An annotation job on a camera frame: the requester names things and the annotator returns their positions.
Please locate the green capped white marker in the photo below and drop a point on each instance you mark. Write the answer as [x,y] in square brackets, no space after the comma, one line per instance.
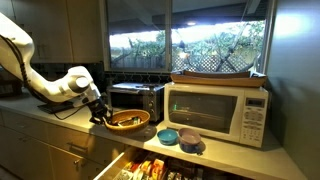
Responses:
[136,120]

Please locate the brown woven bowl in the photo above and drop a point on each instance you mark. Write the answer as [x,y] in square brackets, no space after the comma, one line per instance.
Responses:
[131,128]

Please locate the wooden tray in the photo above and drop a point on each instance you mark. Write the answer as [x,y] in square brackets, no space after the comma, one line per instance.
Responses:
[216,80]

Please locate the black flat mat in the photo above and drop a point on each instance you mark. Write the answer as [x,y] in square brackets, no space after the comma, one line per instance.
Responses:
[55,107]

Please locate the purple bowl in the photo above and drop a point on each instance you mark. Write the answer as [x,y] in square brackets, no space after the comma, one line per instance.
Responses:
[189,140]

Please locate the open wooden drawer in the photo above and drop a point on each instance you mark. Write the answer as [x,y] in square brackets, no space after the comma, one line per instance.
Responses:
[115,166]

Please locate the gray toaster oven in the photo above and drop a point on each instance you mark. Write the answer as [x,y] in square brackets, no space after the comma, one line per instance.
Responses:
[143,98]

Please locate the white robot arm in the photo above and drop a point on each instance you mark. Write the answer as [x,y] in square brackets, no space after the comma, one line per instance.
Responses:
[50,86]

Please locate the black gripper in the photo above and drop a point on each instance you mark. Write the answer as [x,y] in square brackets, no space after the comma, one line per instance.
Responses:
[97,108]

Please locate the orange snack packet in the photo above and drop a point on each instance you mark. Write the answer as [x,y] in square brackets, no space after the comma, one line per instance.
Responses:
[157,168]

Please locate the teal bowl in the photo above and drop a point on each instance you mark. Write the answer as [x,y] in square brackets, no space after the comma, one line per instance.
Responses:
[167,137]

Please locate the white microwave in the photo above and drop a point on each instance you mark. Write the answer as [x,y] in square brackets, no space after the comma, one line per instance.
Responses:
[213,113]

